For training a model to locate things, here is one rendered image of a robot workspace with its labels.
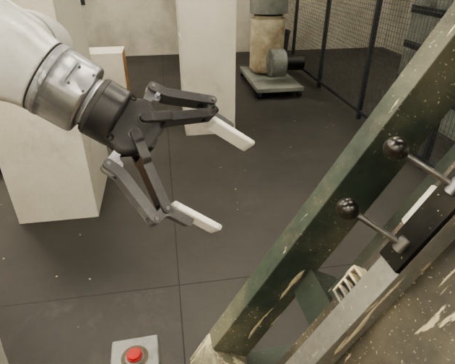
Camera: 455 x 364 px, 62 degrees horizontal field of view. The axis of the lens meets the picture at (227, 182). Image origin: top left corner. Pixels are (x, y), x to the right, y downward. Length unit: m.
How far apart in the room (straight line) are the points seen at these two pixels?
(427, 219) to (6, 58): 0.61
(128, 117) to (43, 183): 2.67
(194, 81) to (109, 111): 3.84
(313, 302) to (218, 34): 3.57
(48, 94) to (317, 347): 0.61
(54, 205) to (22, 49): 2.79
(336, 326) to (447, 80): 0.51
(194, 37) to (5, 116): 2.07
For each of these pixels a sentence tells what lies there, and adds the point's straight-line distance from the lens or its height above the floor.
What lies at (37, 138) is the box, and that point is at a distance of 2.98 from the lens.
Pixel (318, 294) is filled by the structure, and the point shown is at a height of 1.14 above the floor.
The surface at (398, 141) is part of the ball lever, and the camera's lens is 0.62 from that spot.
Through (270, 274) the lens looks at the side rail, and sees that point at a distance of 0.93.
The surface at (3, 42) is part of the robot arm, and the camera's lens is 0.48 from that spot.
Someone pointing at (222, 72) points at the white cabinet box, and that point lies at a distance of 4.30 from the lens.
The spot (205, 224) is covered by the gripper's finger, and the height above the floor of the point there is 1.50.
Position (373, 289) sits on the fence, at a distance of 0.71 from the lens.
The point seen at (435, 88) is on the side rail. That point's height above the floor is 1.58.
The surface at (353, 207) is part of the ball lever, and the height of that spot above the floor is 1.45.
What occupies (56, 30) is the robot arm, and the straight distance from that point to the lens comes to 0.61.
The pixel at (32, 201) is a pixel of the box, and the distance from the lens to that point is 3.25.
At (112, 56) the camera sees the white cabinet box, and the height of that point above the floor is 0.68.
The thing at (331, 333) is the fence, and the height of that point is 1.21.
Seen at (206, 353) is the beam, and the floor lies 0.88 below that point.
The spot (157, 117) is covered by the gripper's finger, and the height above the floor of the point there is 1.62.
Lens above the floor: 1.80
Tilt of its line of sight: 31 degrees down
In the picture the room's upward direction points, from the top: straight up
